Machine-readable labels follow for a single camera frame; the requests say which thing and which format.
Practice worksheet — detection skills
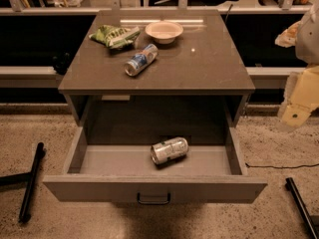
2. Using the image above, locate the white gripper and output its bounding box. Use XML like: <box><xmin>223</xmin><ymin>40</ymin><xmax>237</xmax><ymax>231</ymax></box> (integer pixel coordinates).
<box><xmin>275</xmin><ymin>21</ymin><xmax>319</xmax><ymax>128</ymax></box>

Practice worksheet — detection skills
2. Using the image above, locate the silver green 7up can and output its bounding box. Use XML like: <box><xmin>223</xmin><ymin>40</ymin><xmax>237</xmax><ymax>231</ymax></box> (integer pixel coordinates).
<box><xmin>151</xmin><ymin>137</ymin><xmax>189</xmax><ymax>165</ymax></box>

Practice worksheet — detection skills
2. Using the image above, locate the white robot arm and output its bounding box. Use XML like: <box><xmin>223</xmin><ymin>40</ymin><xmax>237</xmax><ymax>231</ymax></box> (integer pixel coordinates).
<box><xmin>275</xmin><ymin>4</ymin><xmax>319</xmax><ymax>130</ymax></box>

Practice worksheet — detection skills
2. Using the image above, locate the grey cabinet counter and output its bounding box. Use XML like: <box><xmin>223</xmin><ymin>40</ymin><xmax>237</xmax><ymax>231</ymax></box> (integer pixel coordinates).
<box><xmin>59</xmin><ymin>8</ymin><xmax>254</xmax><ymax>120</ymax></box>

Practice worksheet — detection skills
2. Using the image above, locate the blue silver soda can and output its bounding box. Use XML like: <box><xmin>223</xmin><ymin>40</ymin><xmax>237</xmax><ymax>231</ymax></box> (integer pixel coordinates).
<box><xmin>124</xmin><ymin>44</ymin><xmax>159</xmax><ymax>77</ymax></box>

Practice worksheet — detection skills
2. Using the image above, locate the grey open top drawer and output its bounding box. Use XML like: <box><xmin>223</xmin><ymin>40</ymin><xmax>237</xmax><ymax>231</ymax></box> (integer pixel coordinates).
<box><xmin>42</xmin><ymin>95</ymin><xmax>268</xmax><ymax>205</ymax></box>

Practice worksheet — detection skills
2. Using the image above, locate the black right stand leg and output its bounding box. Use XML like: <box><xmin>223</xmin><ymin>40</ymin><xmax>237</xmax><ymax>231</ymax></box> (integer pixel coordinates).
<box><xmin>285</xmin><ymin>177</ymin><xmax>319</xmax><ymax>239</ymax></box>

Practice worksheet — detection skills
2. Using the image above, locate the black stand leg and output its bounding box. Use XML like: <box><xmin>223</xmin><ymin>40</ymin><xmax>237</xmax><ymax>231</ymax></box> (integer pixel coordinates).
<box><xmin>0</xmin><ymin>142</ymin><xmax>46</xmax><ymax>223</ymax></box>
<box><xmin>285</xmin><ymin>177</ymin><xmax>319</xmax><ymax>239</ymax></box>

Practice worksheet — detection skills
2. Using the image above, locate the white bowl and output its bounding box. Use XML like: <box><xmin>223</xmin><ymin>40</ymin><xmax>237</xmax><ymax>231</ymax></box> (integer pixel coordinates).
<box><xmin>145</xmin><ymin>21</ymin><xmax>183</xmax><ymax>44</ymax></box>

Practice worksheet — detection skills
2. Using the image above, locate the green chip bag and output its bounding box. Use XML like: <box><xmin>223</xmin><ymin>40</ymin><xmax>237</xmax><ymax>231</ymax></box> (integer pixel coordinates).
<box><xmin>89</xmin><ymin>25</ymin><xmax>141</xmax><ymax>49</ymax></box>

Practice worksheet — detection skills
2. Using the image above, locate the black object beside cabinet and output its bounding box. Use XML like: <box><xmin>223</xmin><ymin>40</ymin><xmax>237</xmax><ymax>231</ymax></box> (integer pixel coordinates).
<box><xmin>53</xmin><ymin>53</ymin><xmax>70</xmax><ymax>75</ymax></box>

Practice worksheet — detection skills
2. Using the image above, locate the black left stand leg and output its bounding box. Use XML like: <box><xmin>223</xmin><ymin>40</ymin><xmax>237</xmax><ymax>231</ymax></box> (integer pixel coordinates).
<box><xmin>0</xmin><ymin>142</ymin><xmax>46</xmax><ymax>223</ymax></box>

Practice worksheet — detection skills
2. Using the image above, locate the black floor cable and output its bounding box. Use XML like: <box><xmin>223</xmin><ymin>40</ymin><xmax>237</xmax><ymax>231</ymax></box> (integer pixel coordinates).
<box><xmin>245</xmin><ymin>162</ymin><xmax>319</xmax><ymax>170</ymax></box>

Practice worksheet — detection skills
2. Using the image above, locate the black drawer handle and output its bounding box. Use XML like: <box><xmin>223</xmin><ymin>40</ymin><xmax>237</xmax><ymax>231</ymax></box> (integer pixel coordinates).
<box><xmin>137</xmin><ymin>193</ymin><xmax>170</xmax><ymax>205</ymax></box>

